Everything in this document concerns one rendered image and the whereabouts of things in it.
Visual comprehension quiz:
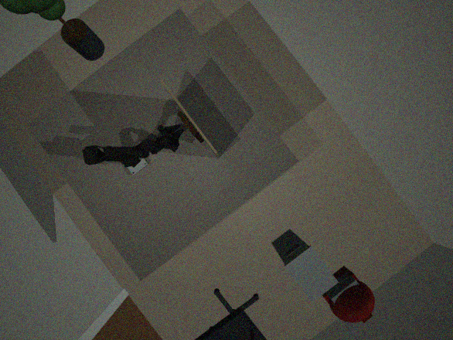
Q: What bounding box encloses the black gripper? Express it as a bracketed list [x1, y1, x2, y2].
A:
[155, 124, 184, 148]

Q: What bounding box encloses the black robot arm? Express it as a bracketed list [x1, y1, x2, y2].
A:
[82, 139, 177, 168]

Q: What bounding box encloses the dark rectangular picture frame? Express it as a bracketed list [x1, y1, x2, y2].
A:
[177, 111, 204, 143]

